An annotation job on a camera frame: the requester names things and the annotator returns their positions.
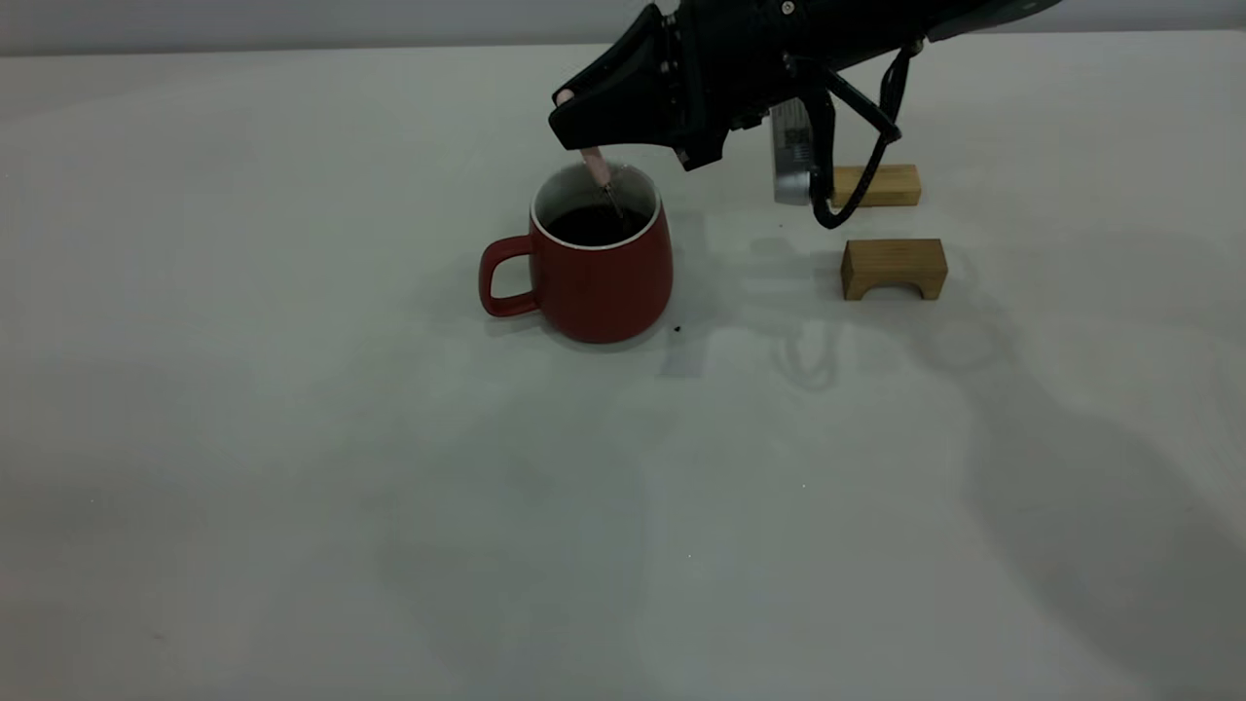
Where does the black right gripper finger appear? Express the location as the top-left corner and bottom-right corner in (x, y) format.
(548, 49), (680, 151)
(582, 4), (675, 91)

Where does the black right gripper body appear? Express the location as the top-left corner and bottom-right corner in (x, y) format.
(668, 0), (937, 172)

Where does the pink handled metal spoon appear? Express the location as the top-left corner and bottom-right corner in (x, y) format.
(554, 88), (626, 223)

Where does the red ceramic cup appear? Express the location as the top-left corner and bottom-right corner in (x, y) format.
(477, 161), (675, 345)

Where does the dark coffee liquid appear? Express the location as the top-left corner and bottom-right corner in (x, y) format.
(545, 203), (651, 246)

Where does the flat wooden block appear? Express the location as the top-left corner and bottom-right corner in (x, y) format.
(830, 165), (922, 208)

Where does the arched wooden block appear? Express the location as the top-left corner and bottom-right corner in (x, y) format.
(840, 239), (948, 302)

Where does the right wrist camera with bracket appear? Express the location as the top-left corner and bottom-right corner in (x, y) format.
(769, 66), (901, 207)

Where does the black right camera cable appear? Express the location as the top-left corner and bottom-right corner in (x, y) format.
(813, 39), (924, 232)

